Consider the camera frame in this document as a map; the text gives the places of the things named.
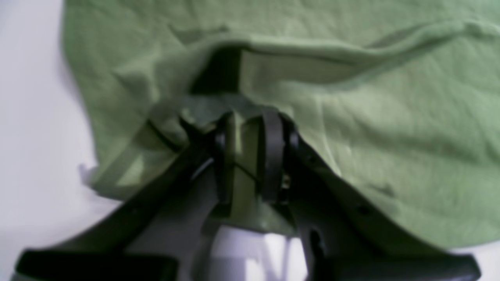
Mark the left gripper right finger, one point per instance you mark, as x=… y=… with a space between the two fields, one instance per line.
x=344 y=236

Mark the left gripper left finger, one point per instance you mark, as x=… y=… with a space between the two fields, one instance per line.
x=159 y=233

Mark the green T-shirt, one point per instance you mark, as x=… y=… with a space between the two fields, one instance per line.
x=399 y=97

